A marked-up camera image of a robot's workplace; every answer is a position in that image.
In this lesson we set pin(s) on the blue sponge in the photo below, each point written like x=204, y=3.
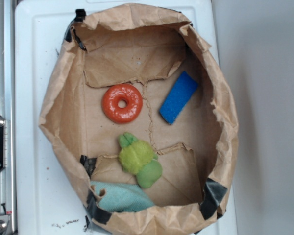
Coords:
x=178, y=97

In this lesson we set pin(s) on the green plush toy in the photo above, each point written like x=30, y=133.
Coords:
x=138, y=158

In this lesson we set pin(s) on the teal cloth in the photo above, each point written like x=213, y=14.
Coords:
x=120, y=197

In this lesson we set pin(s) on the white plastic tray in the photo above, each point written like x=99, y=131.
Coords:
x=46, y=202

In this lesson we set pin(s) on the orange ring toy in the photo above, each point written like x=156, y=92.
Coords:
x=122, y=103

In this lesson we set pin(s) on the aluminium frame rail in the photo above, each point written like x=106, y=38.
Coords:
x=8, y=198

